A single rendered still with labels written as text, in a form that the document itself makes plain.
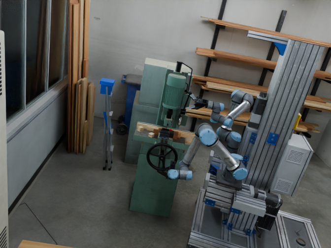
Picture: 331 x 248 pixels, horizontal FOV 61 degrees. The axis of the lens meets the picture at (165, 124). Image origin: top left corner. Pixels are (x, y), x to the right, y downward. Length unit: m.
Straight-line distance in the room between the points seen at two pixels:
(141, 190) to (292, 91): 1.74
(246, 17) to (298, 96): 2.84
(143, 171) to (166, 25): 2.75
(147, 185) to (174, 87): 1.06
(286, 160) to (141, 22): 3.29
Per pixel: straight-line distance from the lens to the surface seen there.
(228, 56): 4.56
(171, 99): 2.68
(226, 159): 2.26
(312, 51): 2.44
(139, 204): 3.16
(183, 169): 2.34
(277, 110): 2.49
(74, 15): 3.66
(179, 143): 2.76
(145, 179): 2.97
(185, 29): 4.94
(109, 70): 5.08
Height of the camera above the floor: 2.06
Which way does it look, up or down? 22 degrees down
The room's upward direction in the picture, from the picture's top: 12 degrees clockwise
